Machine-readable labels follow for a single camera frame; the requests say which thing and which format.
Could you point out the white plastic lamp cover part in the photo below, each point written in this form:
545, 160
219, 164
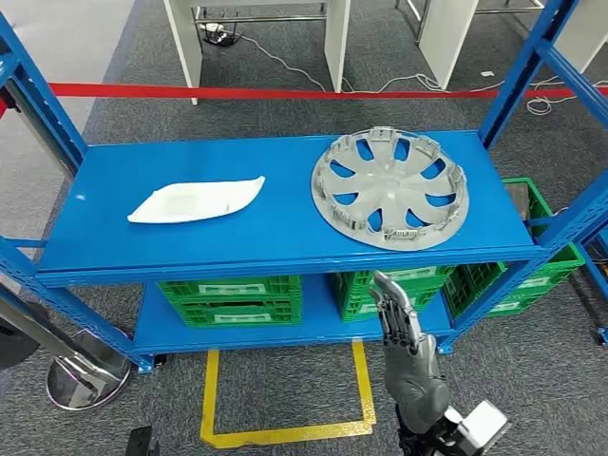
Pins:
194, 201

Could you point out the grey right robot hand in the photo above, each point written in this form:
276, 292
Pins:
413, 377

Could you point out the grey plastic wheel hubcap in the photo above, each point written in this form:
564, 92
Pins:
389, 189

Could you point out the blue metal shelf rack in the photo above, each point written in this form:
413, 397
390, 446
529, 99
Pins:
285, 220
603, 335

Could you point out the black router device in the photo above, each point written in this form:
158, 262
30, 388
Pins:
221, 36

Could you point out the red barrier belt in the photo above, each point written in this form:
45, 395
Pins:
285, 94

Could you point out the chrome barrier stanchion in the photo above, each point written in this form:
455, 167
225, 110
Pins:
35, 132
90, 377

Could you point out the dull grey flat part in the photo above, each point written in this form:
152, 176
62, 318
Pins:
520, 201

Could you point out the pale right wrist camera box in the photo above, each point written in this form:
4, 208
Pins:
484, 425

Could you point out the white panel desk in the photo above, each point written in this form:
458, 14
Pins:
446, 38
185, 44

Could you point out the green open plastic crate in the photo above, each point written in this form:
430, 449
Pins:
546, 277

